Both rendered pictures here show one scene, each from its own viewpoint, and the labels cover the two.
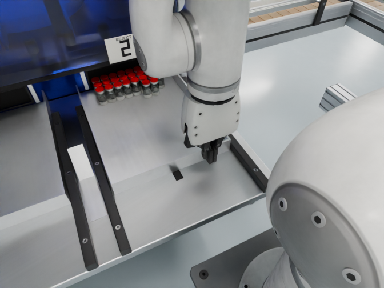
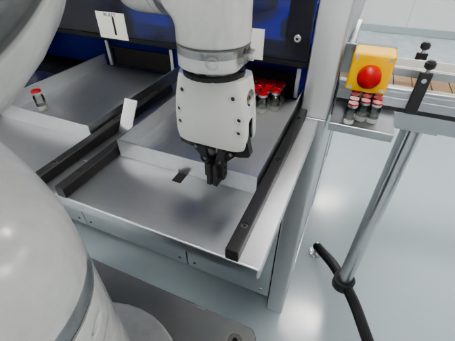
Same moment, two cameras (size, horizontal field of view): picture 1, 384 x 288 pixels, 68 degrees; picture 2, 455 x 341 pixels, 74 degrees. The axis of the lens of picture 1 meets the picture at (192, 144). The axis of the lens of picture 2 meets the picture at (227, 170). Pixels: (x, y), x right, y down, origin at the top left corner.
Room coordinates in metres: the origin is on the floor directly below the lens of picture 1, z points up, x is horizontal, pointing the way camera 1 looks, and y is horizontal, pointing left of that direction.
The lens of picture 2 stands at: (0.16, -0.31, 1.21)
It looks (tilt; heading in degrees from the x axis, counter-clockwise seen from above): 39 degrees down; 49
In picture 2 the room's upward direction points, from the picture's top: straight up
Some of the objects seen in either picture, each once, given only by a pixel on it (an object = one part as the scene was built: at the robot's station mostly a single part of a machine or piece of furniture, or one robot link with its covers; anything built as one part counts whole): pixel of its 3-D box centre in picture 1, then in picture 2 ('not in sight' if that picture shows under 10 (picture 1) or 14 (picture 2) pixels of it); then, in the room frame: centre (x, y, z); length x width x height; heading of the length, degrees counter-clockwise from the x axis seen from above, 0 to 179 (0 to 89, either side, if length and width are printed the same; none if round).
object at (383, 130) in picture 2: not in sight; (362, 117); (0.78, -0.06, 0.87); 0.14 x 0.13 x 0.02; 26
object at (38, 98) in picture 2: not in sight; (39, 100); (0.25, 0.43, 0.90); 0.02 x 0.02 x 0.04
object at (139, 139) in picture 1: (146, 115); (223, 118); (0.51, 0.11, 0.90); 0.34 x 0.26 x 0.04; 26
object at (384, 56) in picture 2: not in sight; (370, 67); (0.74, -0.06, 1.00); 0.08 x 0.07 x 0.07; 26
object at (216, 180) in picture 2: (217, 144); (226, 165); (0.38, -0.05, 0.94); 0.03 x 0.03 x 0.07; 26
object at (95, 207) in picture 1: (86, 180); (111, 128); (0.31, 0.20, 0.91); 0.14 x 0.03 x 0.06; 26
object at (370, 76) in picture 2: not in sight; (369, 76); (0.70, -0.08, 1.00); 0.04 x 0.04 x 0.04; 26
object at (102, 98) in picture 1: (131, 87); (242, 93); (0.61, 0.16, 0.91); 0.18 x 0.02 x 0.05; 116
